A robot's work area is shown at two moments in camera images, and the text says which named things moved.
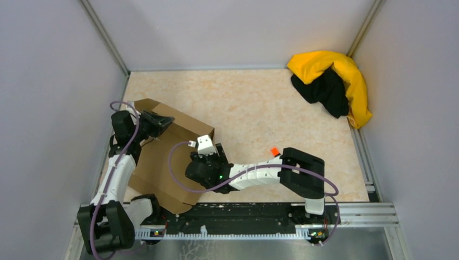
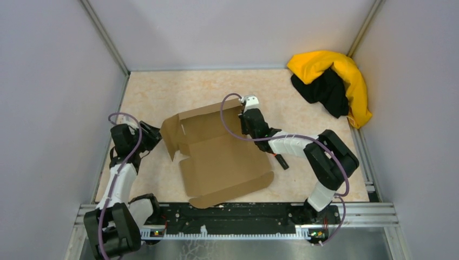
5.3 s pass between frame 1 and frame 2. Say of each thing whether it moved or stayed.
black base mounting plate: stayed
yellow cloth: stayed
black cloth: stayed
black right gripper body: moved
